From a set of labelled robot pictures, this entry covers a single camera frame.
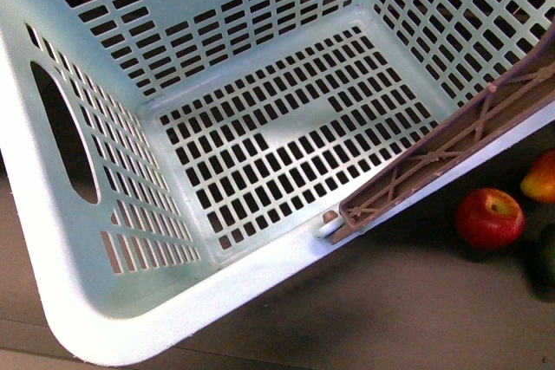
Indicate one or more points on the light blue plastic basket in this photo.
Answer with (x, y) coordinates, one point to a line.
(172, 159)

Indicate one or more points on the red apple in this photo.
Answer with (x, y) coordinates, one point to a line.
(489, 219)

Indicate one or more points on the brown basket handle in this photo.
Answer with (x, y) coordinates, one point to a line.
(508, 110)

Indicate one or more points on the red yellow mango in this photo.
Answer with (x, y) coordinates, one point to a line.
(538, 183)

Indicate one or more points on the green avocado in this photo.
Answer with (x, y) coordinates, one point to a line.
(544, 258)

